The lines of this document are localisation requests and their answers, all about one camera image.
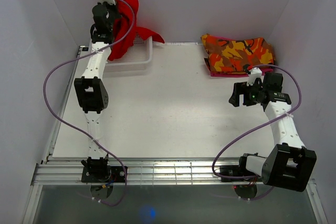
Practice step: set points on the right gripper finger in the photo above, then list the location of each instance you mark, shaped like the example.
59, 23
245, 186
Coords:
239, 88
234, 99

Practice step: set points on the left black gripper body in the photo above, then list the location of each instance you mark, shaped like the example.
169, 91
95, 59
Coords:
112, 10

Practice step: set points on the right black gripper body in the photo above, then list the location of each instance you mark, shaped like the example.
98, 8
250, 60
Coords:
252, 96

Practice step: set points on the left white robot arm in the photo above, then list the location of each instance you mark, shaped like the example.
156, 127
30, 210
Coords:
91, 93

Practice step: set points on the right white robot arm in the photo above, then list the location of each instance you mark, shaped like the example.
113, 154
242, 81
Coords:
290, 164

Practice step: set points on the pink folded trousers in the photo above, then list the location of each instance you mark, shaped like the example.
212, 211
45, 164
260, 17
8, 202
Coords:
225, 74

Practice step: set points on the white perforated plastic basket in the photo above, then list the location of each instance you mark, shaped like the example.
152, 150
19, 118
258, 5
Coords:
137, 58

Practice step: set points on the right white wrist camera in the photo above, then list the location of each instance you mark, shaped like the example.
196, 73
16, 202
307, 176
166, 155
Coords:
254, 74

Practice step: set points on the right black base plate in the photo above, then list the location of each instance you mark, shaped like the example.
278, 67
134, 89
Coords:
235, 171

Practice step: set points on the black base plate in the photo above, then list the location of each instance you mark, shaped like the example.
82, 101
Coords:
111, 173
235, 171

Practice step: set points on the aluminium frame rail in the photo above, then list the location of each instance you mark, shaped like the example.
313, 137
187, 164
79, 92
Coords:
140, 173

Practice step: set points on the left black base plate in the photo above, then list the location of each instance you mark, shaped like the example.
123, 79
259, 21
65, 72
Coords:
111, 173

